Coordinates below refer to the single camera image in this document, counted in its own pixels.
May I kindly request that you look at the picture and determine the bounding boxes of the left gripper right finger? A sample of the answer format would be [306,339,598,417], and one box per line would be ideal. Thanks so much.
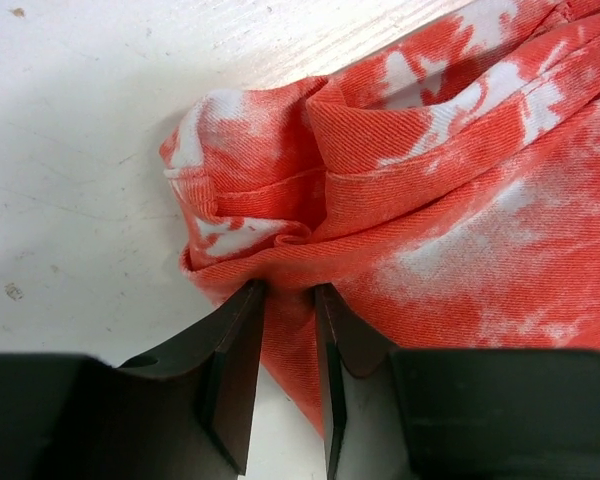
[314,284,600,479]

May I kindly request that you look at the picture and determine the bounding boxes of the red white patterned trousers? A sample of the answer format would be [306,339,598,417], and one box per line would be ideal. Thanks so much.
[160,1,600,427]

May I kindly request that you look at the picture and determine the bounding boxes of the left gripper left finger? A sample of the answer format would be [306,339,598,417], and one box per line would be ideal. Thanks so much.
[0,281,266,479]

